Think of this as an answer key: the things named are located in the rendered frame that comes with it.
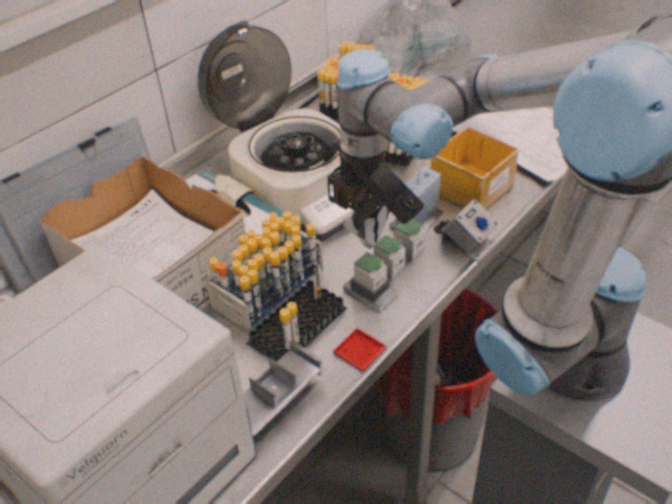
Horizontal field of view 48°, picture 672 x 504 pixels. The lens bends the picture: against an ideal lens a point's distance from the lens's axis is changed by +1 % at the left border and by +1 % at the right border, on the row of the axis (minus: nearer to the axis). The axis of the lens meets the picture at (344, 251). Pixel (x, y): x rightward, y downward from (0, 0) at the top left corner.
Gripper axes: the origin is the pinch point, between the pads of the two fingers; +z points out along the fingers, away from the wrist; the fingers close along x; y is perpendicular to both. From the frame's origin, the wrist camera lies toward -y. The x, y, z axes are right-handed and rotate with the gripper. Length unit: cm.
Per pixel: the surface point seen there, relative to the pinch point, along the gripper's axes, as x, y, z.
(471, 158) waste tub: -44.0, 7.7, 10.4
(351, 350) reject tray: 13.0, -5.6, 12.5
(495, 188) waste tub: -36.2, -3.1, 8.6
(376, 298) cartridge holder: 1.7, -2.1, 11.1
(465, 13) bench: -106, 51, 13
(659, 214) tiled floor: -165, -6, 101
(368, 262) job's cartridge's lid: 0.4, 0.9, 4.7
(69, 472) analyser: 63, -8, -16
